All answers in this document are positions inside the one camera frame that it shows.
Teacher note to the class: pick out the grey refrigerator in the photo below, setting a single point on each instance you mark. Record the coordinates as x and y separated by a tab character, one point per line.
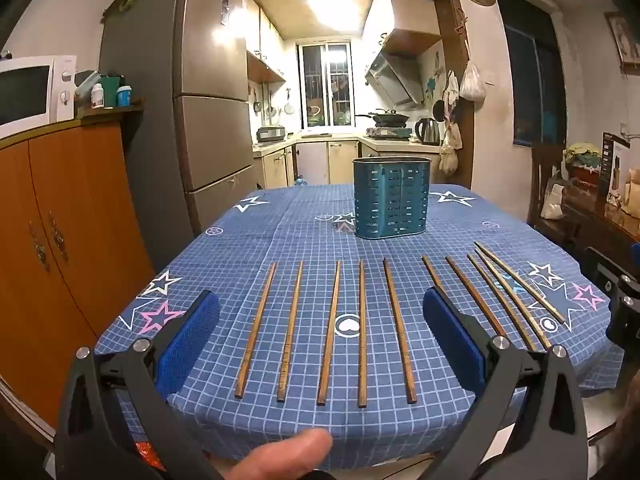
165	110

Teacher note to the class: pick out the kitchen window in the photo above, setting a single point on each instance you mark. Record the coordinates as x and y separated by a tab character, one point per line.
325	85

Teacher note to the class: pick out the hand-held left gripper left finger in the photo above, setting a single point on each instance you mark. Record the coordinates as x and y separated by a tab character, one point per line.
192	332

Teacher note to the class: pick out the printed cardboard box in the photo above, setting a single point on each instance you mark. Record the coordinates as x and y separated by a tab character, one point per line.
617	170

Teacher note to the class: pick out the green plastic container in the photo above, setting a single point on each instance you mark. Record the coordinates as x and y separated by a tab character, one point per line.
111	90

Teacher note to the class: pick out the steel range hood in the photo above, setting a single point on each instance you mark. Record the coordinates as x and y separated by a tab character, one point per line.
395	77

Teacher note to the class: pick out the orange wooden cabinet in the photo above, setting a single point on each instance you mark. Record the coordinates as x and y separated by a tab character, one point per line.
65	240

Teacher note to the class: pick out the hanging cloth bag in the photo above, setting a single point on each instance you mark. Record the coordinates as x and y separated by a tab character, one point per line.
448	157

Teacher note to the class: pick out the white microwave oven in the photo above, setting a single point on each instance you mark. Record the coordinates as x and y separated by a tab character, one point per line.
30	90

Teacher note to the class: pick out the person's left hand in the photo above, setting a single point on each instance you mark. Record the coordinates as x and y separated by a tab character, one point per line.
290	455

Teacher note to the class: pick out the silver countertop appliance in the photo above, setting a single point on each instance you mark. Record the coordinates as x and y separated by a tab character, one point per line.
270	133

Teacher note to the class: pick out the black wok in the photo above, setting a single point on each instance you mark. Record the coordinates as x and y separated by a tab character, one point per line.
387	118

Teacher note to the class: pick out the beige kitchen base cabinets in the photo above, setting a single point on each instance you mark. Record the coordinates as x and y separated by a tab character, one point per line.
325	162

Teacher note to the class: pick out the teal metal utensil holder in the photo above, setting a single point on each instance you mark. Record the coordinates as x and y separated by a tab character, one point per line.
392	200

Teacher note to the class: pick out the hanging white plastic bag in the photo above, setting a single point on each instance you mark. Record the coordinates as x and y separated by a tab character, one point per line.
472	84

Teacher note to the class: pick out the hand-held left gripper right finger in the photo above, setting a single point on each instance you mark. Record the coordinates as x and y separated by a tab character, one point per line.
450	335

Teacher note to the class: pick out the white pill bottle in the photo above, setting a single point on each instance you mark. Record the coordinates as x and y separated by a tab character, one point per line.
97	96

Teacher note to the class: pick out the framed wall picture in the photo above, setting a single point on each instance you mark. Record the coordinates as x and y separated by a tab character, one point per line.
622	40

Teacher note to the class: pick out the steel electric kettle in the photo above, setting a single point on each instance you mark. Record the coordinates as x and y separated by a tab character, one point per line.
429	131

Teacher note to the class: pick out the blue checked star tablecloth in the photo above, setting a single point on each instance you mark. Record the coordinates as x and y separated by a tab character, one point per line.
300	230

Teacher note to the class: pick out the wooden chair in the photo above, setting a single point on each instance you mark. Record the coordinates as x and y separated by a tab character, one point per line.
546	180

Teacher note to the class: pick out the gas stove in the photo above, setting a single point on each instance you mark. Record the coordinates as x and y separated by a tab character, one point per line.
387	134

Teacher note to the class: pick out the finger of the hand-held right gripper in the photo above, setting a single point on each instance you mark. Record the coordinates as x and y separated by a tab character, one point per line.
625	320

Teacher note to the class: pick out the dark wooden sideboard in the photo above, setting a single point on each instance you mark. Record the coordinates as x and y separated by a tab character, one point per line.
595	220

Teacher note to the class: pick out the brown wooden chopstick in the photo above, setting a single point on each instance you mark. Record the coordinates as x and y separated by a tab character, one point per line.
500	300
399	330
330	332
434	274
515	300
291	332
475	295
361	332
256	330
520	281

